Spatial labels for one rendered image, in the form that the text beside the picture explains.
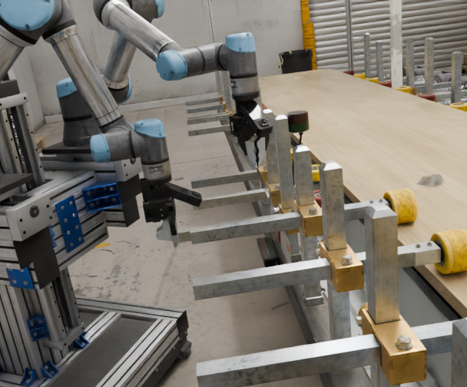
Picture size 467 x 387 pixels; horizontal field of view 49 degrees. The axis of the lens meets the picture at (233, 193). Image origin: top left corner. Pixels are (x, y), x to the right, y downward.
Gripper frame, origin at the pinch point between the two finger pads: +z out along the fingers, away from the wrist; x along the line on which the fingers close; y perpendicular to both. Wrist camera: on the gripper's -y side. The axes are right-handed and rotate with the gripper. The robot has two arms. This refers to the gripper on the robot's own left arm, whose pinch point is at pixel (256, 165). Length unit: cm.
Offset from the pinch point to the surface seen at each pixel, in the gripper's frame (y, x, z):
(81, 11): 809, -109, -73
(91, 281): 171, 35, 101
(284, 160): -2.7, -7.3, -0.3
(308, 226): -32.5, 5.1, 6.1
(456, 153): -7, -69, 11
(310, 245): -26.3, 1.0, 14.4
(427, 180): -20.6, -42.1, 9.7
